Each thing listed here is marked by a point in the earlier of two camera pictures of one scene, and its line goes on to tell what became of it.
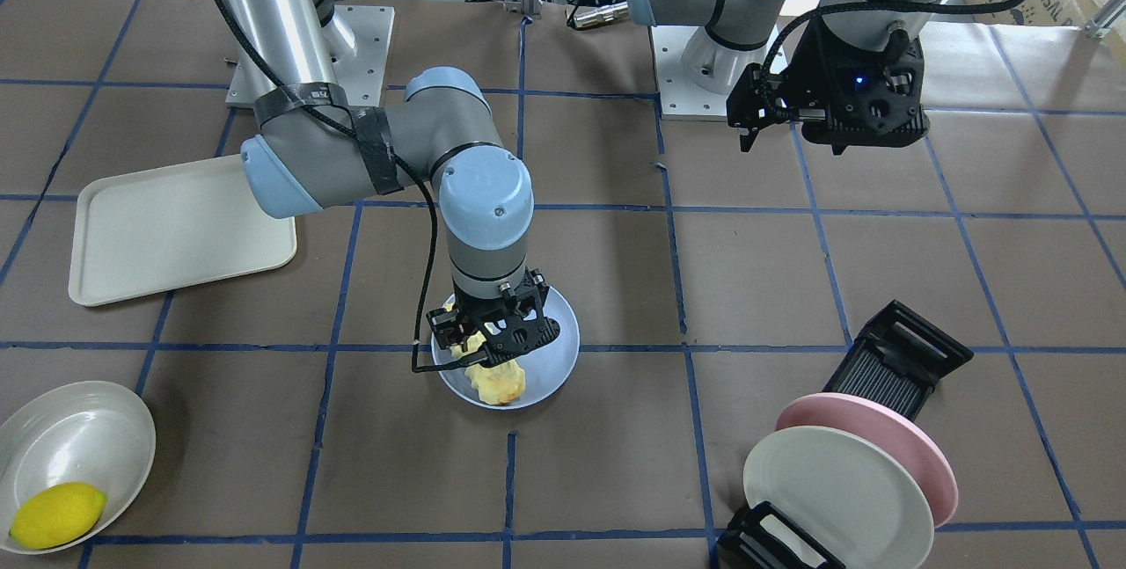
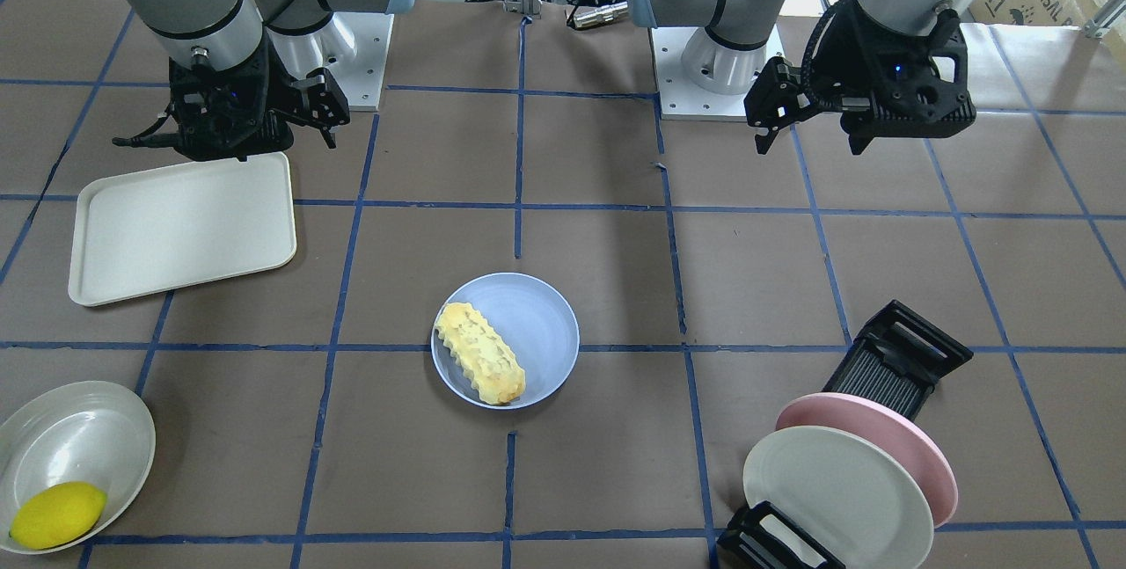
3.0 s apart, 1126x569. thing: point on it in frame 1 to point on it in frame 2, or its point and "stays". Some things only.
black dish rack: x=897 y=360 stays
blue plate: x=544 y=367 stays
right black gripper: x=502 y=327 to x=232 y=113
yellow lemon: x=56 y=515 stays
